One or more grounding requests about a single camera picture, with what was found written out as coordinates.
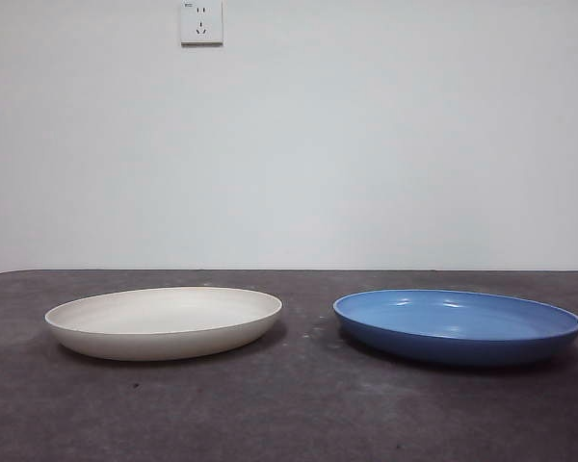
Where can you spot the white round plate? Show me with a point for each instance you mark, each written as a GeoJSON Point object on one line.
{"type": "Point", "coordinates": [164, 332]}

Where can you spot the blue round plate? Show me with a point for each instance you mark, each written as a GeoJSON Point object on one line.
{"type": "Point", "coordinates": [443, 337]}

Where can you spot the white wall socket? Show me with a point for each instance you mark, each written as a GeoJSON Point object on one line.
{"type": "Point", "coordinates": [201, 24]}

